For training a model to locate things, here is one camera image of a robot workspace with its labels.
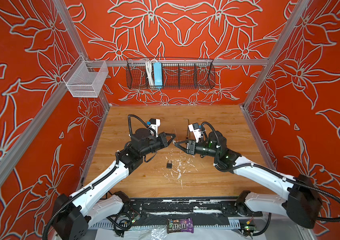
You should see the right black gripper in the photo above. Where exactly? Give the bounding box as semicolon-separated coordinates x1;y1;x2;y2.
175;139;221;159

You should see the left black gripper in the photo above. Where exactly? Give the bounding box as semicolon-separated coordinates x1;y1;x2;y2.
140;132;175;158

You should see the black padlock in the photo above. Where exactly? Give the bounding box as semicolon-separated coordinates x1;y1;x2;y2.
167;160;172;169

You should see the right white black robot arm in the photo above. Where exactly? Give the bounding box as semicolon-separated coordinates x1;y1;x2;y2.
174;122;340;229

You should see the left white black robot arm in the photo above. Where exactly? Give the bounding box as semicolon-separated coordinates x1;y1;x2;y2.
42;115;176;240

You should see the light blue box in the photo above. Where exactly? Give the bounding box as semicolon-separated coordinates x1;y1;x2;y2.
153;62;163;89

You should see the purple candy bag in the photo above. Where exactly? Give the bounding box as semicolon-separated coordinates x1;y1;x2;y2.
167;218;194;234

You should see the clear plastic sheet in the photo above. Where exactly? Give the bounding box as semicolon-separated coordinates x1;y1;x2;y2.
134;229;168;240

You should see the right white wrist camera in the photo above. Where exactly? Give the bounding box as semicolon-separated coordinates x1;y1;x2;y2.
189;123;203;143

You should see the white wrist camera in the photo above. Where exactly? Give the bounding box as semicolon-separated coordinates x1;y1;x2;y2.
189;123;203;143
147;119;161;137

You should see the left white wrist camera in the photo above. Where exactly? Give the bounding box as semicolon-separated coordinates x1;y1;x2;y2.
147;119;161;137

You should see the black wire wall basket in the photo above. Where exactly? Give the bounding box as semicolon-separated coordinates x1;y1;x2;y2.
126;58;216;90

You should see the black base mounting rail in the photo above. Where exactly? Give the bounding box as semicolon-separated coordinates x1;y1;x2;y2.
122;197;263;218

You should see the white coiled cable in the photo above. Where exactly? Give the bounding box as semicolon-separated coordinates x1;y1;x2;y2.
144;59;155;87

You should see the clear plastic wall bin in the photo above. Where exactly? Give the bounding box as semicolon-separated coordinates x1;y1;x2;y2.
63;59;109;98

